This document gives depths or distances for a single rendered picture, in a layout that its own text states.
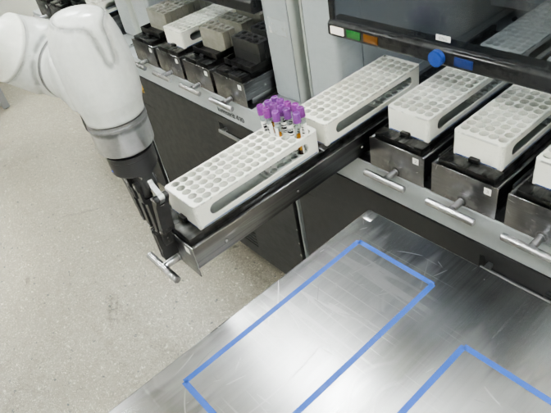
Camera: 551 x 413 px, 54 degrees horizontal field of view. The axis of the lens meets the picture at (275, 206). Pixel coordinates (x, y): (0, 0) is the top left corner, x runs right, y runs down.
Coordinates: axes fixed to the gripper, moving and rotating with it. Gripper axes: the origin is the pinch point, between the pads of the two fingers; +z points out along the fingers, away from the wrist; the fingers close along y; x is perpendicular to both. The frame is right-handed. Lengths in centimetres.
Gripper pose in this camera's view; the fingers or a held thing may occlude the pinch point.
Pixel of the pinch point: (165, 240)
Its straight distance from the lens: 99.3
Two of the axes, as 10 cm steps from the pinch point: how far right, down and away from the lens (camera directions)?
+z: 1.6, 7.6, 6.3
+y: -6.5, -4.0, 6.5
